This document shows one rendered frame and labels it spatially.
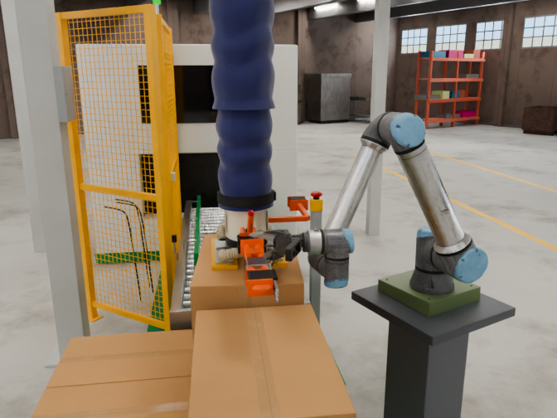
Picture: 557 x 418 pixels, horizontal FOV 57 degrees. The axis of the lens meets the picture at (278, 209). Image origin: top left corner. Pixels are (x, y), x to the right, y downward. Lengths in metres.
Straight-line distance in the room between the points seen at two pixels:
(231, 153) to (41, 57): 1.50
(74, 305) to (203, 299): 1.67
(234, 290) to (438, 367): 1.03
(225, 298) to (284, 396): 0.57
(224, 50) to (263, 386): 1.13
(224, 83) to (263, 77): 0.14
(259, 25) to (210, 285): 0.93
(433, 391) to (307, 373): 1.10
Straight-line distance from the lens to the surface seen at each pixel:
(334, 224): 1.97
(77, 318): 3.43
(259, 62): 1.88
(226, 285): 1.80
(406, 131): 1.84
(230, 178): 1.93
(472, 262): 2.11
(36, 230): 5.61
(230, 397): 1.36
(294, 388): 1.39
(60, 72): 3.07
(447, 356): 2.43
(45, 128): 3.13
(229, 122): 1.90
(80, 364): 2.39
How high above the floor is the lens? 1.73
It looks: 15 degrees down
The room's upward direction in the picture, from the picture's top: straight up
